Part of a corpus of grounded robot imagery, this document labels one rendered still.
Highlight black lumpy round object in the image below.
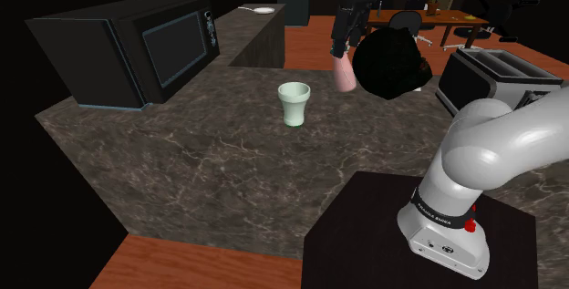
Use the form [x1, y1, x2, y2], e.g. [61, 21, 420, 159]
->
[351, 26, 434, 101]

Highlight pale green cup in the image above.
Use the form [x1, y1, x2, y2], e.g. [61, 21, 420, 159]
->
[277, 81, 312, 128]

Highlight black office chair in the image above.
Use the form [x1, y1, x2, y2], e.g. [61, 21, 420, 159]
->
[388, 10, 434, 47]

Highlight pink cup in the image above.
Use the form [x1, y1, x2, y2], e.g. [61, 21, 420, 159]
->
[332, 53, 358, 93]

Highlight black and silver toaster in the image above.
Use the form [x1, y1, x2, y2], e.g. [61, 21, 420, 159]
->
[435, 47, 566, 119]

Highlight black microwave oven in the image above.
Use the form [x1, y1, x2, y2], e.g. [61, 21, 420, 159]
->
[25, 0, 222, 112]

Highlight brown wooden dining table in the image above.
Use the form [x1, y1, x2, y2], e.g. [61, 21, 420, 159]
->
[366, 0, 491, 49]

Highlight white spoon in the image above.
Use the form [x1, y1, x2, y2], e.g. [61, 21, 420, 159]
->
[237, 5, 276, 15]

